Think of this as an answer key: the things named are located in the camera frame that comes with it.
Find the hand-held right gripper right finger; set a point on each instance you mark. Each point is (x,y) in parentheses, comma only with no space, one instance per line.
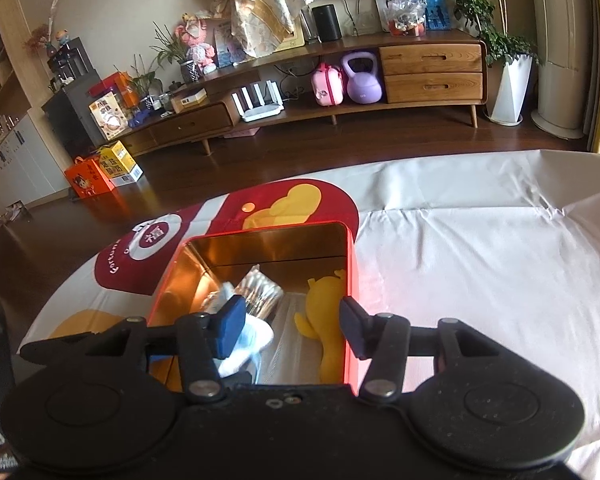
(352,325)

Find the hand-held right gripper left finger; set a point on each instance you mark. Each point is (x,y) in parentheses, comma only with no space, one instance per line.
(230,330)

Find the yellow rubber duck toy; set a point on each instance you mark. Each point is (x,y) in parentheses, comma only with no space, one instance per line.
(325,310)

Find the clear pack of cotton swabs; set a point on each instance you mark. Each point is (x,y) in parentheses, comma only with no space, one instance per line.
(260,295)

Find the red tin box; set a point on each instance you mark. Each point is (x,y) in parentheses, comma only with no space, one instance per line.
(260,250)

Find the white and red printed tablecloth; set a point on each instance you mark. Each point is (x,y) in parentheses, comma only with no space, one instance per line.
(480,240)

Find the yellow carton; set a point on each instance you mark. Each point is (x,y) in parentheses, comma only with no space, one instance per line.
(120,162)

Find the orange gift box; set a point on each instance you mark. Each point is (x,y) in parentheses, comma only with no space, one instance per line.
(87,180)

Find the white router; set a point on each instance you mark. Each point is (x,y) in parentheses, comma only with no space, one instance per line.
(257,107)

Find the small flat beige box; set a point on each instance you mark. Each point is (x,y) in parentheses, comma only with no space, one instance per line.
(189,101)

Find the pink small case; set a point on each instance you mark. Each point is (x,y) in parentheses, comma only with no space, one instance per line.
(329,87)

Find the purple kettlebell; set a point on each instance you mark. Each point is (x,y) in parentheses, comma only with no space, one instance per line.
(362,85)

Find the yellow and white printed box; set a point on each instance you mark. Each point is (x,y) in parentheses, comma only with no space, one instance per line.
(109,117)

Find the wooden television cabinet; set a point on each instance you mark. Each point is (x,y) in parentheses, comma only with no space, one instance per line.
(430,80)

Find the small green potted plant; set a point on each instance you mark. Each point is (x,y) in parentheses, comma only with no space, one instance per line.
(145,85)

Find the black cabinet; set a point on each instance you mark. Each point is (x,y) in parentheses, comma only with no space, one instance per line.
(72,120)

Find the orchid plant in pot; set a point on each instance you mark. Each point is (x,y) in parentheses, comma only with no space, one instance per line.
(187,70)

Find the red and orange box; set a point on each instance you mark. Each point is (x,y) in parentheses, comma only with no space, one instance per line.
(115,85)

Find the tall plant in white pot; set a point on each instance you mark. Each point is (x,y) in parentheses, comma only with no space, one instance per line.
(512,90)

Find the pink plush doll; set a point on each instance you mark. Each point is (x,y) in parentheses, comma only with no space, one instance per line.
(197,42)

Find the black cylinder speaker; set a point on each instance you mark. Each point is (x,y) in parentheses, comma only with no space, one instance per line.
(326,22)

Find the black coffee machine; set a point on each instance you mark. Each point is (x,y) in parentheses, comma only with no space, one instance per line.
(70,65)

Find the clear plastic bag of toys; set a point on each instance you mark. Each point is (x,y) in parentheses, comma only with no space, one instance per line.
(405,10)

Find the floral patterned sheet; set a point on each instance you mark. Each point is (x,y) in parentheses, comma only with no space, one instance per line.
(260,0)

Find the white standing air conditioner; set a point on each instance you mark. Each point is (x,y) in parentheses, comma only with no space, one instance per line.
(560,50)

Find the vase with dried flowers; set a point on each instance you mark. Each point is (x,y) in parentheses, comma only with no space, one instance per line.
(42,40)

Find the wooden wall shelf unit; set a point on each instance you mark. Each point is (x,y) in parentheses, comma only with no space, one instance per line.
(15,150)

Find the light blue picture frame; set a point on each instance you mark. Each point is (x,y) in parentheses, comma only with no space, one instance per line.
(227,45)

